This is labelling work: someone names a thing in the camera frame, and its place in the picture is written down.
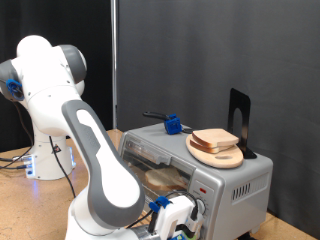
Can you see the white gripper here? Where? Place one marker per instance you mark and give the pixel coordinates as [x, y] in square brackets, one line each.
[173, 210]

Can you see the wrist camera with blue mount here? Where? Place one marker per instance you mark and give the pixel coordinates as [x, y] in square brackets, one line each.
[193, 226]

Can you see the silver oven knob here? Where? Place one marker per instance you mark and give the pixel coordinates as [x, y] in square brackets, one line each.
[201, 206]

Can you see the silver toaster oven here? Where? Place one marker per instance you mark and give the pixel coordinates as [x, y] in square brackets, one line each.
[240, 206]

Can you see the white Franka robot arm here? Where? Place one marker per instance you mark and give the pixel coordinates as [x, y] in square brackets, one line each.
[106, 180]

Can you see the white bread slice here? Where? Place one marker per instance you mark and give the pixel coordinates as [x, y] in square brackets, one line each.
[206, 149]
[166, 178]
[215, 136]

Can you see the vertical metal pole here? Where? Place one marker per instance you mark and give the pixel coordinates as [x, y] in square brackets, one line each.
[114, 50]

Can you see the round wooden plate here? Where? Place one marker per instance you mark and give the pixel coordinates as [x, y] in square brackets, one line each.
[216, 160]

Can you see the black spatula with blue block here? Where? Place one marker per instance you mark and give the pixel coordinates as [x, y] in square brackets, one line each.
[172, 125]

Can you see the black metal bookend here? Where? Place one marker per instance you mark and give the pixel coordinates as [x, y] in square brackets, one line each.
[246, 110]

